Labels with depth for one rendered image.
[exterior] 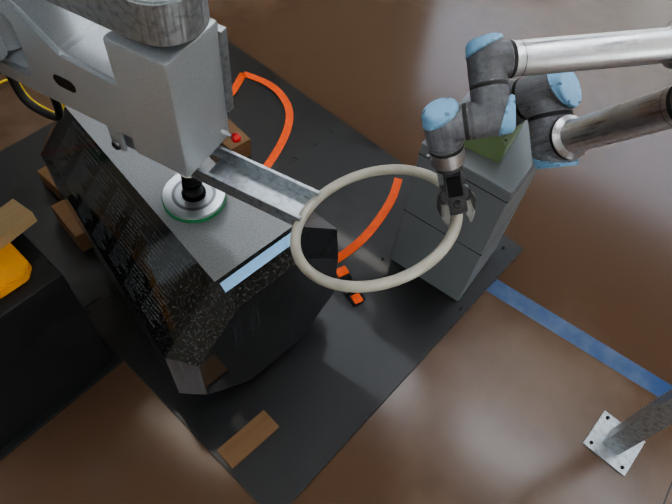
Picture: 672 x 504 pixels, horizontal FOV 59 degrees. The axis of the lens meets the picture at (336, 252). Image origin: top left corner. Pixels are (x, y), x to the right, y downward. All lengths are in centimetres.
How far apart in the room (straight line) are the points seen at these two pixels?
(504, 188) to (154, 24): 138
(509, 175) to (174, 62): 134
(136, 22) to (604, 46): 110
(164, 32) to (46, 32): 47
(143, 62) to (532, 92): 129
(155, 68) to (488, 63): 80
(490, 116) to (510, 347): 168
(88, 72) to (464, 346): 196
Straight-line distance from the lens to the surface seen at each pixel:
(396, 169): 182
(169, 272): 212
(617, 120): 195
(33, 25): 192
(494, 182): 234
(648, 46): 170
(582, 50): 161
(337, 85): 387
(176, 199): 212
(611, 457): 294
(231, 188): 183
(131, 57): 163
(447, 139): 149
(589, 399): 301
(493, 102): 148
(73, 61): 188
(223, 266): 201
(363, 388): 271
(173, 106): 165
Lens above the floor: 253
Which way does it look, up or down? 56 degrees down
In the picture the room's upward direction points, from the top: 7 degrees clockwise
